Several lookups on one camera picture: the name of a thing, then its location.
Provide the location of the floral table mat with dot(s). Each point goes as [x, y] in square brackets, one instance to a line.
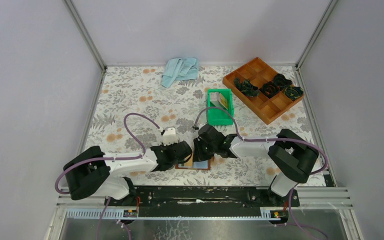
[133, 103]

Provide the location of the light blue cloth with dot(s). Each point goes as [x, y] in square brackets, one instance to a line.
[180, 69]

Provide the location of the brown leather card holder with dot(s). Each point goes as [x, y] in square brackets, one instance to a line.
[197, 165]

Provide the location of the dark rolled sock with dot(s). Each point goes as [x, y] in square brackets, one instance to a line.
[269, 89]
[281, 82]
[246, 88]
[293, 92]

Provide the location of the dark rolled sock top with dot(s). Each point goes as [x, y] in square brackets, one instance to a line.
[281, 82]

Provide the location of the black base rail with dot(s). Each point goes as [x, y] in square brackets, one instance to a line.
[208, 202]

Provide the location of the dark rolled sock right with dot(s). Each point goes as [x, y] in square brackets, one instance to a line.
[293, 92]

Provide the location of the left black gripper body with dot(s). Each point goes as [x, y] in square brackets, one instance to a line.
[165, 147]

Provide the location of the green plastic basket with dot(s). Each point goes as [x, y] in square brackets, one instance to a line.
[217, 117]

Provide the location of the silver credit card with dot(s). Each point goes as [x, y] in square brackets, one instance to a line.
[218, 100]

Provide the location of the dark rolled sock middle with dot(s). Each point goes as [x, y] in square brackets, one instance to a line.
[269, 89]

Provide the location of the orange compartment tray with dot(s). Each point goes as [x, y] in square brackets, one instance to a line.
[258, 72]

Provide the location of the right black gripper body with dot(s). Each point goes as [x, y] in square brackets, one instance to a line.
[204, 151]

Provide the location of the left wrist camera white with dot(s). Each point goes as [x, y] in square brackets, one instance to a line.
[169, 136]

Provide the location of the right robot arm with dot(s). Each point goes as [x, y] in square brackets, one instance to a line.
[294, 157]

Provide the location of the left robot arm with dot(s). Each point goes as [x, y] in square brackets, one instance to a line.
[93, 173]

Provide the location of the dark rolled sock left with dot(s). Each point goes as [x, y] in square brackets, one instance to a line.
[246, 88]

